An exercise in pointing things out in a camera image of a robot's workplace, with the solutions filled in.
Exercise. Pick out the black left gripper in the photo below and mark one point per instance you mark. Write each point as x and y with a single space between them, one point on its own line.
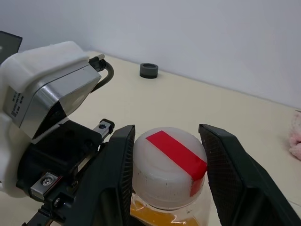
63 150

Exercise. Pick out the clear bottle with orange drink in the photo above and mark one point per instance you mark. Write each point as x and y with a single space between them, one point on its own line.
152 215

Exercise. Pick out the pink fluffy cloth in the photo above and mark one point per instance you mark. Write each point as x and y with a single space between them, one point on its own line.
296 139

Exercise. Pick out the black laptop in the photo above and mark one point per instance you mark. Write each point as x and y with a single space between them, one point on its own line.
9 44

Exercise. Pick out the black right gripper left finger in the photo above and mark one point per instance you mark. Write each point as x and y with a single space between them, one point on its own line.
110 179

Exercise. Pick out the dark grey round lid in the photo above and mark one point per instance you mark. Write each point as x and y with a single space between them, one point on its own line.
148 70

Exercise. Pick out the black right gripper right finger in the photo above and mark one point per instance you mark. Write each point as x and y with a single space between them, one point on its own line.
237 179

